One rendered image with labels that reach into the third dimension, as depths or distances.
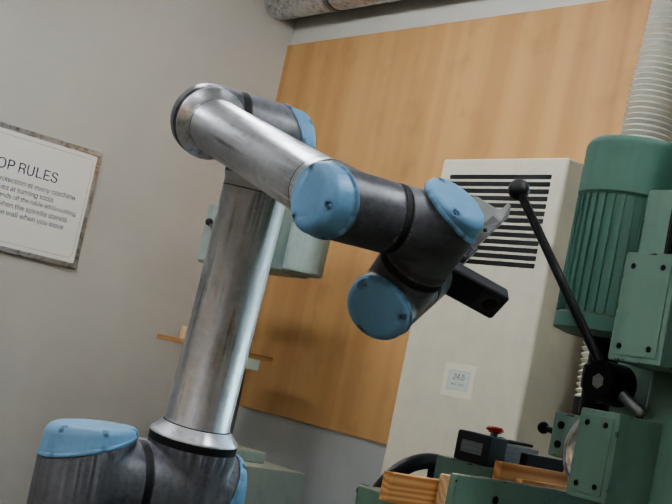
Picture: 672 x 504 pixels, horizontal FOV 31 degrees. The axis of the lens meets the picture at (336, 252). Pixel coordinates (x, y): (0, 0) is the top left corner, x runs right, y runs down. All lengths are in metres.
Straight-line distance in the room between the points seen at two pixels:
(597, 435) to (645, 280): 0.22
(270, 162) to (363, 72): 3.24
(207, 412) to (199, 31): 3.21
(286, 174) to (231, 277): 0.47
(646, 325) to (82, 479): 0.88
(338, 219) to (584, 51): 2.67
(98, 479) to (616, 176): 0.92
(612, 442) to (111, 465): 0.78
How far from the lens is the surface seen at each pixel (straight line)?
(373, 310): 1.56
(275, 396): 4.77
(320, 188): 1.43
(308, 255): 4.02
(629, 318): 1.68
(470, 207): 1.52
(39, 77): 4.70
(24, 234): 4.65
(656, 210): 1.86
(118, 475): 1.96
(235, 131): 1.73
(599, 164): 1.93
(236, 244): 1.98
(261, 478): 4.16
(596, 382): 1.73
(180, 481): 2.00
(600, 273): 1.88
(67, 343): 4.77
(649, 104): 3.58
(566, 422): 1.94
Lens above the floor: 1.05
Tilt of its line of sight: 6 degrees up
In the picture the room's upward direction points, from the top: 12 degrees clockwise
